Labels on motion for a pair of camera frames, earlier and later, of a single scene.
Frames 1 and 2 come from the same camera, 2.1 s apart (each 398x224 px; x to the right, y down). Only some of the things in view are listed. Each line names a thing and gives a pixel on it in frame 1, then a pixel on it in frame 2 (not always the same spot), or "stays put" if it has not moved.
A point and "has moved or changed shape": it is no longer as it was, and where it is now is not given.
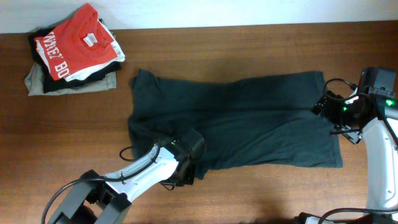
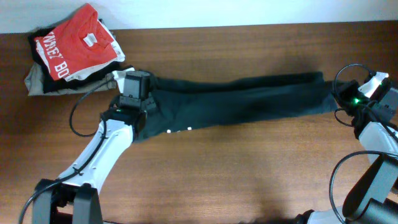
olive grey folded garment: (34, 83) stays put
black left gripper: (189, 177) → (120, 100)
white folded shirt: (120, 55) stays put
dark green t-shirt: (263, 122) has moved or changed shape
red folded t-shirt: (80, 43) stays put
